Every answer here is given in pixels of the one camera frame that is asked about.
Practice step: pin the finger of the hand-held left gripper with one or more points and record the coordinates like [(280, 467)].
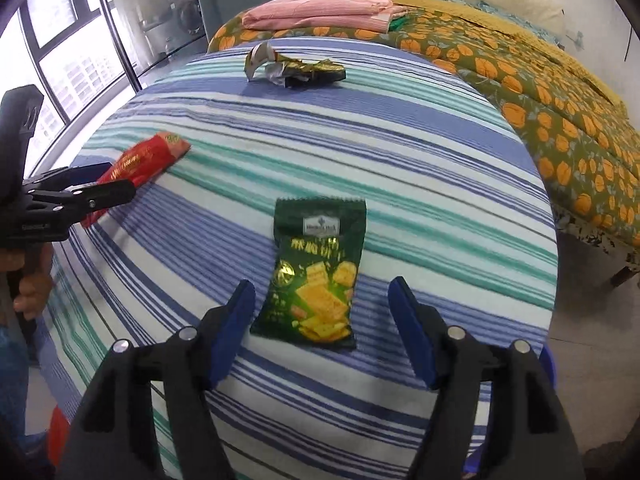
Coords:
[(105, 195), (75, 176)]

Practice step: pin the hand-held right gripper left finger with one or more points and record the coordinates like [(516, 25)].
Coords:
[(232, 330)]

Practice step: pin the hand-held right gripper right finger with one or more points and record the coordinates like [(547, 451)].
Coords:
[(412, 330)]

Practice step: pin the red snack packet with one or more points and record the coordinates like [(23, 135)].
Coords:
[(145, 160)]

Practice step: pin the green snack packet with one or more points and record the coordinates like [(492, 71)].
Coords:
[(310, 270)]

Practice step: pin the person's left hand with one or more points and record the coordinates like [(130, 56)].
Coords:
[(32, 291)]

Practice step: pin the striped cloth covered table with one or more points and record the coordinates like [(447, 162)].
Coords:
[(400, 185)]

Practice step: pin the person's blue jeans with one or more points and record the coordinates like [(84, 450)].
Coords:
[(12, 390)]

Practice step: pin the grey washing machine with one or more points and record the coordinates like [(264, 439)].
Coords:
[(187, 10)]

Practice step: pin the floral bed sheet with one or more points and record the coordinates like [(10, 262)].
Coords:
[(590, 235)]

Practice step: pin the red object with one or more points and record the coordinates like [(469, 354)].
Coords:
[(59, 435)]

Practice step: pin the dark wooden bed leg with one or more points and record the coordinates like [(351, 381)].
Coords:
[(620, 276)]

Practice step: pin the crumpled gold green wrapper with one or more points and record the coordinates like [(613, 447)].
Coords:
[(310, 70)]

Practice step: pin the bed with orange-dotted green cover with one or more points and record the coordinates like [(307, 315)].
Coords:
[(550, 110)]

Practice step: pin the pink folded cloth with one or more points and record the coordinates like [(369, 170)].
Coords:
[(320, 10)]

